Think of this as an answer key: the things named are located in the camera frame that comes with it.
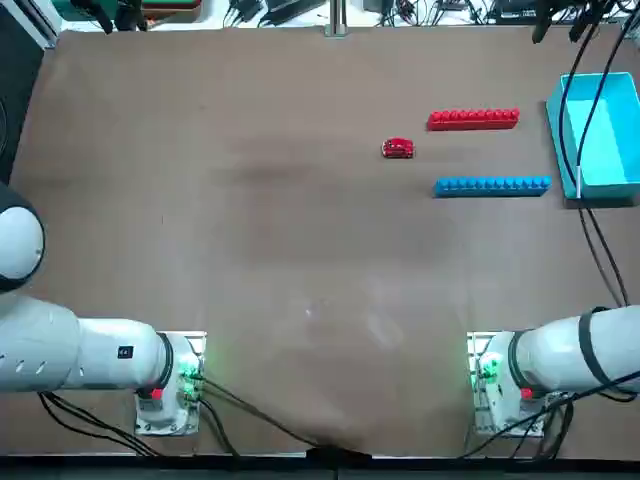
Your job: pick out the red toy car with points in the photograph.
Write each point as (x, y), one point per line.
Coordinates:
(398, 148)

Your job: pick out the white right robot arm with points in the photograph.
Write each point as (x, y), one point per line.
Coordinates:
(550, 350)

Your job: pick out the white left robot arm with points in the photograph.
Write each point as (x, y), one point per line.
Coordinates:
(100, 355)

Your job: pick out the black electronic device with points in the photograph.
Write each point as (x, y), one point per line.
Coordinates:
(515, 11)

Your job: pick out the brown box with green top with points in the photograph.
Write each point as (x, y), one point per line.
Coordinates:
(171, 10)

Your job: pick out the black power adapter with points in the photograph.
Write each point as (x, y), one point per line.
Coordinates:
(245, 9)

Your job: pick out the red studded block strip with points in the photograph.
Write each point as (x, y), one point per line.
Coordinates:
(472, 121)

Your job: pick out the turquoise plastic bin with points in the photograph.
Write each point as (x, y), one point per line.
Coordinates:
(616, 145)

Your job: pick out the blue studded block strip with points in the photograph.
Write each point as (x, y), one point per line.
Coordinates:
(492, 187)

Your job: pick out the aluminium profile post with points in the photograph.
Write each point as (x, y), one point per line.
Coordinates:
(335, 17)

